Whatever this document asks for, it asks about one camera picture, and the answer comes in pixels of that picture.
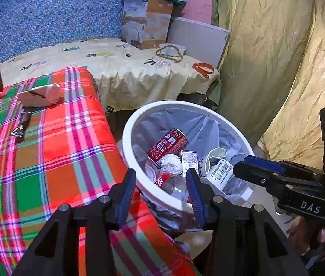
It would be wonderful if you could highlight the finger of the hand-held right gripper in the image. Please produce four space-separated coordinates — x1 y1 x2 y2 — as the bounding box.
244 155 324 182
233 161 324 196

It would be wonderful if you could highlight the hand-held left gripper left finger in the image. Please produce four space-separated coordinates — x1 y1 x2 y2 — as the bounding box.
13 168 137 276

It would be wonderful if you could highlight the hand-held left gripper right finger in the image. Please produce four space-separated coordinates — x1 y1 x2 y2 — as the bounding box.
186 168 308 276

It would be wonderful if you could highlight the red-capped plastic bottle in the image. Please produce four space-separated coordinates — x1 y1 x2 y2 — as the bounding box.
145 161 192 203

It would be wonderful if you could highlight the white paper cup with barcode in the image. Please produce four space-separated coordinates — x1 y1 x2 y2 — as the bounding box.
199 147 234 191

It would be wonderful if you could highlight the small white drink carton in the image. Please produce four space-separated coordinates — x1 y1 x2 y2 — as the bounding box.
180 150 200 176

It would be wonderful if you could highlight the white tissue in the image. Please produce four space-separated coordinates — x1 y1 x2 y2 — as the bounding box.
158 153 182 175

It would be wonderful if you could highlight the white round waste bin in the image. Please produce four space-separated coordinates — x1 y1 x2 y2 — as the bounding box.
122 101 255 232

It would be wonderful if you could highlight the red milk can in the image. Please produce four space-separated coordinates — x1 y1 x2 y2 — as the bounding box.
146 128 189 168

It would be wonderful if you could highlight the person's right hand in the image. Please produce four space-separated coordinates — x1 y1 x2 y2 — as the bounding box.
287 217 325 251

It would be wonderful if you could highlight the plaid blanket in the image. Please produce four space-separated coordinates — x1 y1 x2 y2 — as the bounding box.
0 67 200 276

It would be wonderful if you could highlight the grey plastic bin liner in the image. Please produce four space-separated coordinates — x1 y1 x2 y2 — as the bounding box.
131 109 252 232

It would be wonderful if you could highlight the yellow-green curtain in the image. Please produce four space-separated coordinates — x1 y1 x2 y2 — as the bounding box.
206 0 325 170

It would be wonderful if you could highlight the dark snack wrapper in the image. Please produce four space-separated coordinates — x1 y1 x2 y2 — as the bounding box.
10 107 32 143

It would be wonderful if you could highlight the yellow printed bed sheet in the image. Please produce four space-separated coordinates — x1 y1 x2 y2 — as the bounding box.
0 38 221 112

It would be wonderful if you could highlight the white open carton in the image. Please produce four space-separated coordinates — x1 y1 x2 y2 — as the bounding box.
17 82 61 107

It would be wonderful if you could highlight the white board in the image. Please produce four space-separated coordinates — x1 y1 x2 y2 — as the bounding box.
167 17 230 70

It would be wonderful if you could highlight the white bowl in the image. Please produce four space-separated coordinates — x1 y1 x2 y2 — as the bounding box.
159 43 186 56

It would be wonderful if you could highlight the cardboard quilt box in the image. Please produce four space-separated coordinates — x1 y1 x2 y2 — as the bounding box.
121 0 174 50

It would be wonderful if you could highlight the blue floral mattress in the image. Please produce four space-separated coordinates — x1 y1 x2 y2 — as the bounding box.
0 0 158 64

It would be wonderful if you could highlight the orange strap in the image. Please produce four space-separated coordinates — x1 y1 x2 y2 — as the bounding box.
193 62 215 79

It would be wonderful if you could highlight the olive strap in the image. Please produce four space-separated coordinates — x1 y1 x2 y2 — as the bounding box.
155 44 184 63

